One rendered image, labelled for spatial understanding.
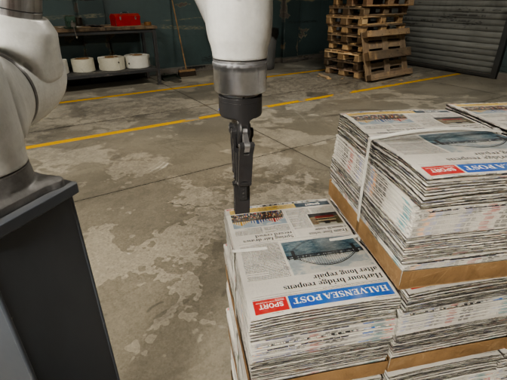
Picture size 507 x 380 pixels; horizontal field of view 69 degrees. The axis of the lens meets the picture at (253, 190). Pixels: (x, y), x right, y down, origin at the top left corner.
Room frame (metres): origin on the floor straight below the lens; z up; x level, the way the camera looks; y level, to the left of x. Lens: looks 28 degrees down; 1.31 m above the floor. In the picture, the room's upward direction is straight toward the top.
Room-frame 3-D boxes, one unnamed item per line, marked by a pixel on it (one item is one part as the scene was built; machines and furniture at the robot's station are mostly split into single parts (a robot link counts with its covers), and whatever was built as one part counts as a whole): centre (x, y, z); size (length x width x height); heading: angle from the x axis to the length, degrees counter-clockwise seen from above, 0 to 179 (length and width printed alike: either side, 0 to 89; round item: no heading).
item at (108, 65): (6.13, 2.45, 0.55); 1.80 x 0.70 x 1.09; 122
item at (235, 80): (0.64, 0.02, 1.19); 0.09 x 0.09 x 0.06
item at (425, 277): (0.61, -0.39, 0.86); 0.29 x 0.16 x 0.04; 99
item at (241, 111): (0.64, 0.02, 1.12); 0.08 x 0.07 x 0.09; 12
